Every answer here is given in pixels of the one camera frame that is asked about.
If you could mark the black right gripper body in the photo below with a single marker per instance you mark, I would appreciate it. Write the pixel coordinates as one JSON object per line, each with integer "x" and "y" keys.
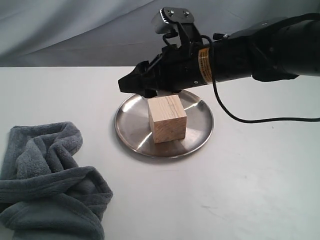
{"x": 169, "y": 72}

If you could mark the light wooden cube block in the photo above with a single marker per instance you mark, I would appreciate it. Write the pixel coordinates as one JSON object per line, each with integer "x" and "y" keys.
{"x": 167, "y": 118}

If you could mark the blue-grey fleece towel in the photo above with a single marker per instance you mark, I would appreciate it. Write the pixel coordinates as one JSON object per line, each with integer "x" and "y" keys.
{"x": 44, "y": 194}

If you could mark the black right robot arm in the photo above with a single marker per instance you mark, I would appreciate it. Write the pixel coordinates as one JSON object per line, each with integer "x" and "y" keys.
{"x": 272, "y": 50}

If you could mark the round stainless steel plate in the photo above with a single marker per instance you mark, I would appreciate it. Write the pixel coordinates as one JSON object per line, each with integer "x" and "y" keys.
{"x": 131, "y": 124}

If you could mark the grey backdrop cloth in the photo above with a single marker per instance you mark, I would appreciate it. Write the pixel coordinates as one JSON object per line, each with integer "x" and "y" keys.
{"x": 83, "y": 33}

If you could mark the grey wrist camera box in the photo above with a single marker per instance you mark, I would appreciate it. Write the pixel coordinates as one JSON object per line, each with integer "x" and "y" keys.
{"x": 168, "y": 18}

